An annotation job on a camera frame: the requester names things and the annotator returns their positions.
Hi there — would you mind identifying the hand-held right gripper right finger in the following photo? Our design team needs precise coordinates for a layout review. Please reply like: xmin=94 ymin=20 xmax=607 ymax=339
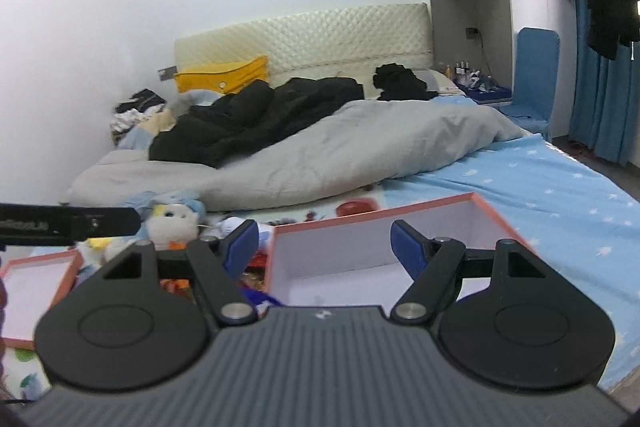
xmin=390 ymin=219 xmax=571 ymax=324

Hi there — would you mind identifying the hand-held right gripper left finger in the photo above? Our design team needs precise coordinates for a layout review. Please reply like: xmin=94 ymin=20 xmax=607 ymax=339
xmin=80 ymin=219 xmax=261 ymax=326

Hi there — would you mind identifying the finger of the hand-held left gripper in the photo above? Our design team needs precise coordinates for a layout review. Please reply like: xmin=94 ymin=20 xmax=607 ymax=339
xmin=70 ymin=206 xmax=143 ymax=241

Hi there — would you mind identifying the orange cardboard box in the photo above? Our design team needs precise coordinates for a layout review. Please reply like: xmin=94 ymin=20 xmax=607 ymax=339
xmin=263 ymin=192 xmax=531 ymax=308

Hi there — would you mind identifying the white and blue plush toy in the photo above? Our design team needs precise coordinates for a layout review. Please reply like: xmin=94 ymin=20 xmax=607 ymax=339
xmin=75 ymin=189 xmax=208 ymax=269

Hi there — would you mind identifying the orange box lid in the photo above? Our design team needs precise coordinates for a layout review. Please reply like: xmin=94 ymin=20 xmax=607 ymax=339
xmin=0 ymin=249 xmax=85 ymax=350

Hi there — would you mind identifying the pale blue cream pillow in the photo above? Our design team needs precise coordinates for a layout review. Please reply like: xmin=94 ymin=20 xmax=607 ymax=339
xmin=118 ymin=89 xmax=211 ymax=152

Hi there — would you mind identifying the grey duvet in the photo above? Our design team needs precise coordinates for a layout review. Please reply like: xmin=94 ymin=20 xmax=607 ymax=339
xmin=65 ymin=99 xmax=523 ymax=212

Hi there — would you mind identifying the pile of mixed clothes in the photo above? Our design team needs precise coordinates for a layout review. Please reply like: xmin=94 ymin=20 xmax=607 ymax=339
xmin=110 ymin=89 xmax=168 ymax=144

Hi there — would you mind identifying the black jacket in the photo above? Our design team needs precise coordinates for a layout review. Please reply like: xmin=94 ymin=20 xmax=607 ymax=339
xmin=148 ymin=77 xmax=366 ymax=168

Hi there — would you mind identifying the black clothes bundle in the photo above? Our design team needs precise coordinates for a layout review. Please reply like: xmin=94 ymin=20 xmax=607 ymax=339
xmin=372 ymin=63 xmax=439 ymax=102

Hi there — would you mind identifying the yellow pillow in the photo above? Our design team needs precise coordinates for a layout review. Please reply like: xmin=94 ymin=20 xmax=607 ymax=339
xmin=174 ymin=55 xmax=271 ymax=96

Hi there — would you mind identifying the white pillow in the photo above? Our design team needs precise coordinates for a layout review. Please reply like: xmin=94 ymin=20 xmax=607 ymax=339
xmin=415 ymin=69 xmax=467 ymax=98

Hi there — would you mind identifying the dark blue tray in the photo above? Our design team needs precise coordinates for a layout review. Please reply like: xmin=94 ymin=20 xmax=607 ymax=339
xmin=462 ymin=84 xmax=514 ymax=106

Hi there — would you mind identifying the cluster of small bottles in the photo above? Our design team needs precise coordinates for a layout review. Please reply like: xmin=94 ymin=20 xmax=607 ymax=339
xmin=440 ymin=61 xmax=497 ymax=90

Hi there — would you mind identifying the cream quilted headboard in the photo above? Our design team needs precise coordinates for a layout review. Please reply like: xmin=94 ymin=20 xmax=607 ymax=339
xmin=173 ymin=3 xmax=433 ymax=100

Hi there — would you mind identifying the blue chair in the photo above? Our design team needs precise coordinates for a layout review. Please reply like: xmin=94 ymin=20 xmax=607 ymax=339
xmin=501 ymin=27 xmax=561 ymax=138

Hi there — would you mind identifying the blue curtain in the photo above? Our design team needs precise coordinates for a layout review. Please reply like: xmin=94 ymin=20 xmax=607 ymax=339
xmin=567 ymin=0 xmax=640 ymax=166

